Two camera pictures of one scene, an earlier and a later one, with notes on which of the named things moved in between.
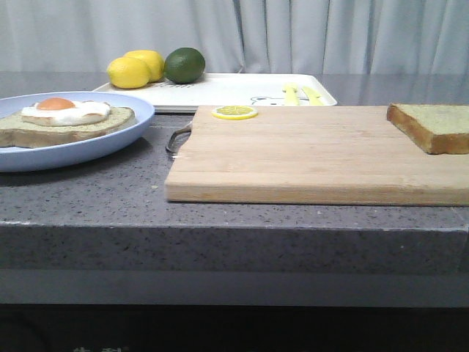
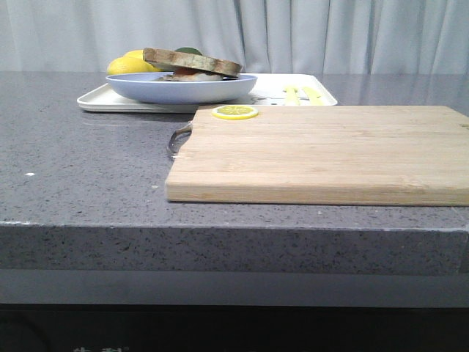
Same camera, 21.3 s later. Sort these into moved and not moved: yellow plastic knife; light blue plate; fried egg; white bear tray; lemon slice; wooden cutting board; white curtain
Moved: light blue plate; fried egg
Not moved: wooden cutting board; lemon slice; white bear tray; yellow plastic knife; white curtain
